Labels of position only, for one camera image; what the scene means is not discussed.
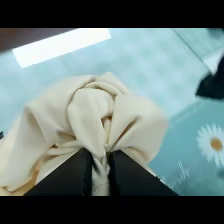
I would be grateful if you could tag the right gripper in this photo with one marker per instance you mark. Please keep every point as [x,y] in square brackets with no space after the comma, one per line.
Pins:
[213,85]

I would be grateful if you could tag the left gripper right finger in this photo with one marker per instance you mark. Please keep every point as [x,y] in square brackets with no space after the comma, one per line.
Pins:
[133,180]

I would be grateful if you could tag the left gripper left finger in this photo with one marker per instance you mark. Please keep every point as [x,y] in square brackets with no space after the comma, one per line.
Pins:
[68,178]

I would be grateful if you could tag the cream shirt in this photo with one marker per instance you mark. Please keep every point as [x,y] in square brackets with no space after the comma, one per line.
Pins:
[83,113]

